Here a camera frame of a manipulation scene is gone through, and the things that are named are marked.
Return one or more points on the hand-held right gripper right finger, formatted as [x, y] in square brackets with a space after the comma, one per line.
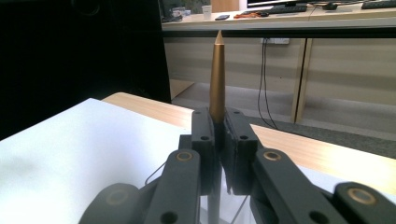
[239, 155]

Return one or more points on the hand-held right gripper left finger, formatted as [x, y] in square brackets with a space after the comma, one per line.
[205, 149]

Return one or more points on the black pen with gold tip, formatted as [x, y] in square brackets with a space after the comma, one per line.
[217, 77]

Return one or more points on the wooden table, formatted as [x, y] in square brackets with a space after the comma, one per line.
[327, 155]

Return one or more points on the black phone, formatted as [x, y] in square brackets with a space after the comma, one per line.
[222, 17]

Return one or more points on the white paper cup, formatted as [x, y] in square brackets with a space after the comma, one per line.
[206, 9]

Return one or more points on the black keyboard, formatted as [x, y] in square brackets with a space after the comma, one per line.
[378, 4]
[288, 9]

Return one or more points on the computer monitor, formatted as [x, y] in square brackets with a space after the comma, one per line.
[274, 2]

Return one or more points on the black curtain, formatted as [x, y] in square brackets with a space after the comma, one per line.
[77, 56]

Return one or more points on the light office desk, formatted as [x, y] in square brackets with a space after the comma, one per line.
[327, 18]

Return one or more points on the white wall socket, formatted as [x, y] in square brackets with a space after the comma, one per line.
[277, 40]

